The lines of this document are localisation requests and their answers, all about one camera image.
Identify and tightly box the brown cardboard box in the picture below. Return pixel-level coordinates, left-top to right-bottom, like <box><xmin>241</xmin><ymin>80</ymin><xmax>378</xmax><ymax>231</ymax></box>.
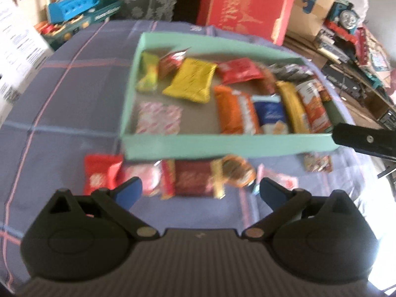
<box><xmin>285</xmin><ymin>0</ymin><xmax>347</xmax><ymax>38</ymax></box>

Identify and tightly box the teal cardboard box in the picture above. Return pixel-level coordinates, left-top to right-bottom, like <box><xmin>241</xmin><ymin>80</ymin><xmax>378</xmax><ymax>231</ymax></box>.
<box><xmin>119</xmin><ymin>31</ymin><xmax>341</xmax><ymax>162</ymax></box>

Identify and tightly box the red toy train carriage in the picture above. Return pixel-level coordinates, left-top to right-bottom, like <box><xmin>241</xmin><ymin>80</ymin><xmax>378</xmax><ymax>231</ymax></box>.
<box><xmin>355</xmin><ymin>25</ymin><xmax>391</xmax><ymax>70</ymax></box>

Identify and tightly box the orange white snack packet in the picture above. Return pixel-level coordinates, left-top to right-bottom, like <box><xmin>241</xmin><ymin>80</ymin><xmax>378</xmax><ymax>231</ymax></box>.
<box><xmin>295</xmin><ymin>79</ymin><xmax>334</xmax><ymax>133</ymax></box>

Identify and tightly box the silver snack packet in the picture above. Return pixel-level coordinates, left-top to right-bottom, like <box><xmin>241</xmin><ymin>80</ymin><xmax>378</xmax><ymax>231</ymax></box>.
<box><xmin>269</xmin><ymin>63</ymin><xmax>314</xmax><ymax>81</ymax></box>

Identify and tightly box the red orange small packet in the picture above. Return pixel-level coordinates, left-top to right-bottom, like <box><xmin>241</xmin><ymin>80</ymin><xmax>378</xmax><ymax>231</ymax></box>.
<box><xmin>158</xmin><ymin>48</ymin><xmax>191</xmax><ymax>78</ymax></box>

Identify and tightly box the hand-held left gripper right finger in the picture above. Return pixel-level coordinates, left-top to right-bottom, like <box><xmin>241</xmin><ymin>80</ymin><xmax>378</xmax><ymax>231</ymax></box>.
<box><xmin>241</xmin><ymin>177</ymin><xmax>360</xmax><ymax>242</ymax></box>

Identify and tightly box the pink white patterned packet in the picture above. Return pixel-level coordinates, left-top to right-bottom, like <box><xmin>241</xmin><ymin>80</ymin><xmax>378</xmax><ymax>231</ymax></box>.
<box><xmin>135</xmin><ymin>102</ymin><xmax>184</xmax><ymax>136</ymax></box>

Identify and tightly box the pink white flat packet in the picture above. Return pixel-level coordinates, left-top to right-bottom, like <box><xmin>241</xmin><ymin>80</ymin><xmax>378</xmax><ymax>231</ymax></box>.
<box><xmin>253</xmin><ymin>163</ymin><xmax>299</xmax><ymax>196</ymax></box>

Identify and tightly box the blue toy train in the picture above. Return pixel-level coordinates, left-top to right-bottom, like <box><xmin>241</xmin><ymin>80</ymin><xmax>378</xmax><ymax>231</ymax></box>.
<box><xmin>329</xmin><ymin>1</ymin><xmax>361</xmax><ymax>38</ymax></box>

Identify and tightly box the dark red snack packet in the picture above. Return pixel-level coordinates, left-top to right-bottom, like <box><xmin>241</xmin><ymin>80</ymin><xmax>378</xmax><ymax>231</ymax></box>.
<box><xmin>174</xmin><ymin>160</ymin><xmax>215</xmax><ymax>197</ymax></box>

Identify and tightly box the gold narrow snack packet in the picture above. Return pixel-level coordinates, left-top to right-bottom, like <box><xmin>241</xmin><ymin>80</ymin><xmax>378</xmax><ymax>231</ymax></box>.
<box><xmin>211</xmin><ymin>159</ymin><xmax>227</xmax><ymax>200</ymax></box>

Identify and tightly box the orange brown round packet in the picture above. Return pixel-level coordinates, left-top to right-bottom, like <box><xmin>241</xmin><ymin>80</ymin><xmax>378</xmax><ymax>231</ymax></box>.
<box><xmin>222</xmin><ymin>155</ymin><xmax>258</xmax><ymax>188</ymax></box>

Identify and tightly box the blue toy rack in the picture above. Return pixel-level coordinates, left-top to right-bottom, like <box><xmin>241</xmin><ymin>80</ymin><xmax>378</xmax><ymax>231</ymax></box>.
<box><xmin>46</xmin><ymin>0</ymin><xmax>103</xmax><ymax>24</ymax></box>

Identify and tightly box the small pink printed packet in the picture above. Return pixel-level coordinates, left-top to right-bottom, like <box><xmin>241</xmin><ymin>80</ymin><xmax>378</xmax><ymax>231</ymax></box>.
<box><xmin>304</xmin><ymin>154</ymin><xmax>334</xmax><ymax>173</ymax></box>

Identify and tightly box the blue snack packet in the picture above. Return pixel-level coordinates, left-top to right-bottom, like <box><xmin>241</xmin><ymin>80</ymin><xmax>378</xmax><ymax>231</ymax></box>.
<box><xmin>252</xmin><ymin>95</ymin><xmax>293</xmax><ymax>135</ymax></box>

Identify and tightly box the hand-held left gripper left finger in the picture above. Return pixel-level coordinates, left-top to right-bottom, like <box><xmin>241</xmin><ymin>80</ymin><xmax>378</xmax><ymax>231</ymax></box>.
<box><xmin>40</xmin><ymin>176</ymin><xmax>158</xmax><ymax>241</ymax></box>

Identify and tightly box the cluttered wooden shelf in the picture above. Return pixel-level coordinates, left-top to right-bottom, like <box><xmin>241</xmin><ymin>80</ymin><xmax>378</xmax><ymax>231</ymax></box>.
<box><xmin>283</xmin><ymin>34</ymin><xmax>396</xmax><ymax>130</ymax></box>

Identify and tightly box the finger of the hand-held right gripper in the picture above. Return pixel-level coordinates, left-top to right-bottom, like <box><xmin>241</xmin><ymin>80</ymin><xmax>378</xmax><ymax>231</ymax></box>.
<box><xmin>377</xmin><ymin>162</ymin><xmax>396</xmax><ymax>179</ymax></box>
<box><xmin>331</xmin><ymin>123</ymin><xmax>396</xmax><ymax>162</ymax></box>

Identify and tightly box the teal toy stove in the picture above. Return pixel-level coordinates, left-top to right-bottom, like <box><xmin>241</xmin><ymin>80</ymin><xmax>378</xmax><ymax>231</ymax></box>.
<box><xmin>34</xmin><ymin>0</ymin><xmax>123</xmax><ymax>52</ymax></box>

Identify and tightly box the clear orange sausage packet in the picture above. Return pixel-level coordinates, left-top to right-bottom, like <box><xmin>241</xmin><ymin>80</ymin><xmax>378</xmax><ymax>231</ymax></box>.
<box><xmin>258</xmin><ymin>65</ymin><xmax>278</xmax><ymax>95</ymax></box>

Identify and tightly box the pink round snack packet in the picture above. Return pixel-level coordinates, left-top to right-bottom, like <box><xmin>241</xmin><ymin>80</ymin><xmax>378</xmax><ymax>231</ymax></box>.
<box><xmin>119</xmin><ymin>162</ymin><xmax>162</xmax><ymax>196</ymax></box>

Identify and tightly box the red yellow narrow packet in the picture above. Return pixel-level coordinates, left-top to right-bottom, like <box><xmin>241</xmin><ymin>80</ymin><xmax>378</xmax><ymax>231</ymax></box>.
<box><xmin>160</xmin><ymin>160</ymin><xmax>177</xmax><ymax>200</ymax></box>

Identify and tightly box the blue plaid cloth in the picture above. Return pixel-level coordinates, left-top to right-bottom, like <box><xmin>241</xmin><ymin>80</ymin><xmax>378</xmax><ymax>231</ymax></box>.
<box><xmin>0</xmin><ymin>19</ymin><xmax>381</xmax><ymax>294</ymax></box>

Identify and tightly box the green yellow snack packet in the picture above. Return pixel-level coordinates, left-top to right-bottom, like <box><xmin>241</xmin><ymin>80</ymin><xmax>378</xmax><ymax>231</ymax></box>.
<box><xmin>135</xmin><ymin>51</ymin><xmax>160</xmax><ymax>92</ymax></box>

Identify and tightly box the red gift box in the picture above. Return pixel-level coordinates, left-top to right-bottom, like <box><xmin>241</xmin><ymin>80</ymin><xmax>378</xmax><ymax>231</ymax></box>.
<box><xmin>196</xmin><ymin>0</ymin><xmax>298</xmax><ymax>47</ymax></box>

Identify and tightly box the gold snack bar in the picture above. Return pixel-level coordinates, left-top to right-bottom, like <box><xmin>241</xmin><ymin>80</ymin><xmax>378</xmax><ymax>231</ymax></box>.
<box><xmin>276</xmin><ymin>81</ymin><xmax>310</xmax><ymax>134</ymax></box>

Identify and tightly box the white printed paper board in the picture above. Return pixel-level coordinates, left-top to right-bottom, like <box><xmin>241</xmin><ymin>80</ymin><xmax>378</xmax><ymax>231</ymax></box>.
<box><xmin>0</xmin><ymin>0</ymin><xmax>54</xmax><ymax>110</ymax></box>

